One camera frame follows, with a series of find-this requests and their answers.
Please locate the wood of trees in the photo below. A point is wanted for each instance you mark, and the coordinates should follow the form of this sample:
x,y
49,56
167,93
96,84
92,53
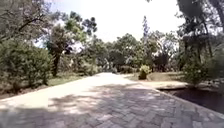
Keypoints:
x,y
126,50

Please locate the yellow-green bush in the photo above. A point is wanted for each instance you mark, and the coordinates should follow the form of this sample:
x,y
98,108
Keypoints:
x,y
144,71

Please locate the grey paving stone path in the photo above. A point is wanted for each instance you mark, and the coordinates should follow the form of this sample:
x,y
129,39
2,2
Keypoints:
x,y
110,100

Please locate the grass patch with bare soil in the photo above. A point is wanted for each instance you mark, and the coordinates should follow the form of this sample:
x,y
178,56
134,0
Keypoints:
x,y
163,78

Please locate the grass strip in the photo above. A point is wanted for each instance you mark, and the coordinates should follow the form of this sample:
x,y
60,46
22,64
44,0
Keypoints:
x,y
61,80

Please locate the green bush by pond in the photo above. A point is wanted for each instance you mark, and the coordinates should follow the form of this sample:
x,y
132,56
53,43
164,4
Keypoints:
x,y
195,71

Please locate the large green bush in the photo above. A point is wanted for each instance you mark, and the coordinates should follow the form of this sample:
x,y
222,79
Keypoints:
x,y
23,63

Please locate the dark pond water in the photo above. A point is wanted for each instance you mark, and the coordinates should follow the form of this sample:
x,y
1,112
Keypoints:
x,y
203,97

